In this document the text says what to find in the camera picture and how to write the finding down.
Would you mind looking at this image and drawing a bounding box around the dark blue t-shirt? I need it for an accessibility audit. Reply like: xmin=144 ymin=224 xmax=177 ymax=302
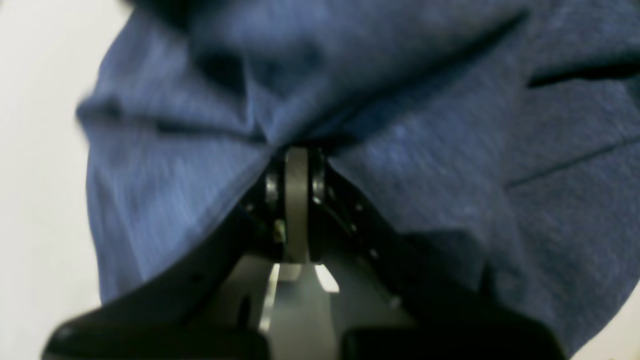
xmin=77 ymin=0 xmax=639 ymax=356

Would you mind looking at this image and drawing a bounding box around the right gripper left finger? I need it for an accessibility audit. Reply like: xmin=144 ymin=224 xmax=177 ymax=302
xmin=42 ymin=165 xmax=281 ymax=360

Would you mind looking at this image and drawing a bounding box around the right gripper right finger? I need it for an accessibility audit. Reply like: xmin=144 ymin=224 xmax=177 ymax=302
xmin=315 ymin=160 xmax=566 ymax=360

